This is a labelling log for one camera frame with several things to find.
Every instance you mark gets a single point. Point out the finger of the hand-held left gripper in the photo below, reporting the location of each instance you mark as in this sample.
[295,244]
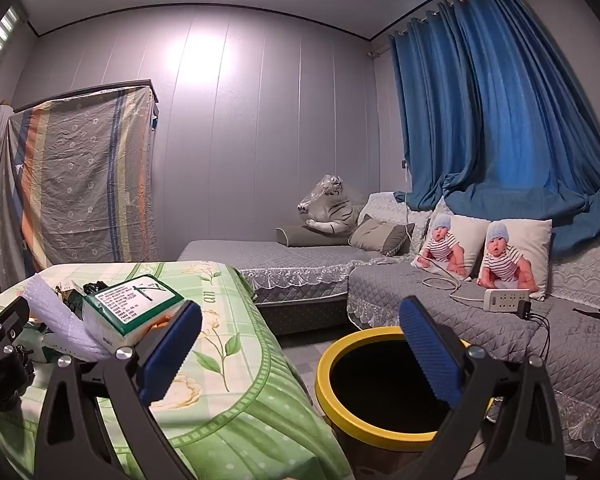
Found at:
[7,320]

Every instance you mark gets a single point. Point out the green floral table cloth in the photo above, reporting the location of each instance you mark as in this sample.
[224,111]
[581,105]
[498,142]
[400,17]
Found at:
[260,410]

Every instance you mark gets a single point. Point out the grey bolster pillow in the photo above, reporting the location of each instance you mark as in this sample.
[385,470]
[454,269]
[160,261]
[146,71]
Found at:
[300,237]

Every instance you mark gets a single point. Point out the baby print pillow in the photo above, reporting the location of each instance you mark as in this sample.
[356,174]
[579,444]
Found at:
[510,260]
[450,245]

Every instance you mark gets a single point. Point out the grey quilted sofa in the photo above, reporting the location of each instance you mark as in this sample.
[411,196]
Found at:
[570,360]

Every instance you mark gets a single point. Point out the olive grey cushion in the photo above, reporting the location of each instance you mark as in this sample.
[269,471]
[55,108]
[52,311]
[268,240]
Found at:
[377,235]

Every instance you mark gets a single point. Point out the plastic-wrapped tiger plush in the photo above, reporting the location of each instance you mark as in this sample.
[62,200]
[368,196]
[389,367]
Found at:
[335,210]

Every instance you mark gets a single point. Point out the striped cloth covered wardrobe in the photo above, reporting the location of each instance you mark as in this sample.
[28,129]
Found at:
[80,175]

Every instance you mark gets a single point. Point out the black small object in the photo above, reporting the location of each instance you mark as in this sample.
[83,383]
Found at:
[91,289]

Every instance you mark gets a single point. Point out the window blind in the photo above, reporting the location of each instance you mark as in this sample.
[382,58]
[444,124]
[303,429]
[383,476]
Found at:
[0,40]

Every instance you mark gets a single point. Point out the yellow-rimmed black bin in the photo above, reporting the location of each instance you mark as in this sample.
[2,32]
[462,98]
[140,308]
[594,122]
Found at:
[325,385]

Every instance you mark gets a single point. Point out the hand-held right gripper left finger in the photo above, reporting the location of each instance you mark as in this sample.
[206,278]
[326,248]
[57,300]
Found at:
[172,355]

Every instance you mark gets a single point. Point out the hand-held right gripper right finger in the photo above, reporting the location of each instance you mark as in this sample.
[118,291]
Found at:
[430,355]

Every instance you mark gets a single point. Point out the white bubble wrap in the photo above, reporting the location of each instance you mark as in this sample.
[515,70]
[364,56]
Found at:
[60,325]

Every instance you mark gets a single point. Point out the white power strip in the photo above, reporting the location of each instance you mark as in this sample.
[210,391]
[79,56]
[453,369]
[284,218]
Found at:
[502,299]

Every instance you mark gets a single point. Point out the black charger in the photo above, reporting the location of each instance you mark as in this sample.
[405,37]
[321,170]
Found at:
[524,309]

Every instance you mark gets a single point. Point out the blue curtain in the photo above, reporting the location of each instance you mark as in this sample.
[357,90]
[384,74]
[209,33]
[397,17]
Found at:
[490,125]

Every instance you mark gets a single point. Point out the curtain rod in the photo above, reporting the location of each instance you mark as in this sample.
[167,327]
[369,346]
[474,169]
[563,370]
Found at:
[380,50]

